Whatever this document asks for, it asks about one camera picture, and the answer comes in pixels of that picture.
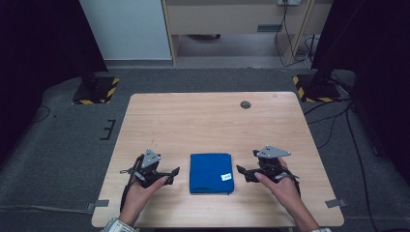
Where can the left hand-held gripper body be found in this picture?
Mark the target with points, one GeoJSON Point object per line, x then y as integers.
{"type": "Point", "coordinates": [148, 170]}

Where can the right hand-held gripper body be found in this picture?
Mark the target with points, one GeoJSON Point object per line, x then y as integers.
{"type": "Point", "coordinates": [269, 166]}

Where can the blue cloth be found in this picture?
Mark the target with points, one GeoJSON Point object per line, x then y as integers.
{"type": "Point", "coordinates": [209, 174]}

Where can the person's left hand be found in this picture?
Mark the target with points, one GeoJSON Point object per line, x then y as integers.
{"type": "Point", "coordinates": [140, 196]}

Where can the person's right hand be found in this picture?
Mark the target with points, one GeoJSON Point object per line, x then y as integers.
{"type": "Point", "coordinates": [283, 191]}

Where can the grey tape piece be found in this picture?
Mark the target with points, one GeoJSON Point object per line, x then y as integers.
{"type": "Point", "coordinates": [335, 203]}
{"type": "Point", "coordinates": [100, 203]}

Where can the grey round table grommet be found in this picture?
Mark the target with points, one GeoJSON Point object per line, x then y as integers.
{"type": "Point", "coordinates": [245, 104]}

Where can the black stand with striped base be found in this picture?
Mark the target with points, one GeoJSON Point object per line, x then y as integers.
{"type": "Point", "coordinates": [317, 90]}
{"type": "Point", "coordinates": [96, 92]}

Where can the black curtain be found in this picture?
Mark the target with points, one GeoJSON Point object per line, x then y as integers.
{"type": "Point", "coordinates": [38, 64]}
{"type": "Point", "coordinates": [380, 80]}

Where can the white panel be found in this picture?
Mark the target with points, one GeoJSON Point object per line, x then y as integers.
{"type": "Point", "coordinates": [125, 29]}

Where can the light wooden desk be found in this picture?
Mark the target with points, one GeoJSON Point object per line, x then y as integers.
{"type": "Point", "coordinates": [225, 19]}

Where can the white power strip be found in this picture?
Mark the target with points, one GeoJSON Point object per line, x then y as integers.
{"type": "Point", "coordinates": [289, 2]}

